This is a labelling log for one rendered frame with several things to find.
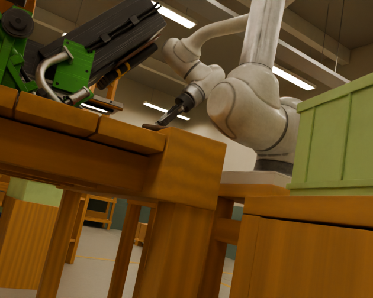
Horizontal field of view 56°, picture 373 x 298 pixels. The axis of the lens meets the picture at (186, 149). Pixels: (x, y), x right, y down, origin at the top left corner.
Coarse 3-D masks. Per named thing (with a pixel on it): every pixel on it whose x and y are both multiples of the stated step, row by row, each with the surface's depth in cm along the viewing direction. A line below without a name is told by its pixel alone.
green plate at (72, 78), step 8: (64, 40) 128; (72, 48) 129; (80, 48) 130; (88, 48) 132; (80, 56) 129; (88, 56) 131; (64, 64) 125; (72, 64) 126; (80, 64) 128; (88, 64) 130; (56, 72) 122; (64, 72) 124; (72, 72) 125; (80, 72) 127; (88, 72) 129; (56, 80) 121; (64, 80) 123; (72, 80) 124; (80, 80) 126; (88, 80) 127; (56, 88) 121; (64, 88) 122; (72, 88) 123; (80, 88) 125
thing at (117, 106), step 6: (96, 96) 140; (84, 102) 145; (90, 102) 146; (96, 102) 141; (102, 102) 142; (108, 102) 143; (114, 102) 144; (90, 108) 151; (96, 108) 149; (102, 108) 149; (108, 108) 150; (114, 108) 144; (120, 108) 145; (108, 114) 155
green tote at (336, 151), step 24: (336, 96) 53; (360, 96) 49; (312, 120) 57; (336, 120) 52; (360, 120) 48; (312, 144) 56; (336, 144) 51; (360, 144) 46; (312, 168) 55; (336, 168) 50; (360, 168) 46; (312, 192) 54; (336, 192) 49; (360, 192) 45
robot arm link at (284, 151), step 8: (288, 104) 108; (296, 104) 108; (288, 112) 104; (296, 112) 106; (288, 120) 102; (296, 120) 105; (288, 128) 102; (296, 128) 104; (288, 136) 103; (296, 136) 104; (280, 144) 103; (288, 144) 103; (256, 152) 110; (264, 152) 106; (272, 152) 105; (280, 152) 104; (288, 152) 104; (256, 160) 112; (280, 160) 105; (288, 160) 105
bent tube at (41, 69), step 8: (64, 48) 123; (56, 56) 120; (64, 56) 122; (72, 56) 123; (40, 64) 117; (48, 64) 118; (40, 72) 116; (40, 80) 115; (48, 88) 115; (48, 96) 115; (56, 96) 116
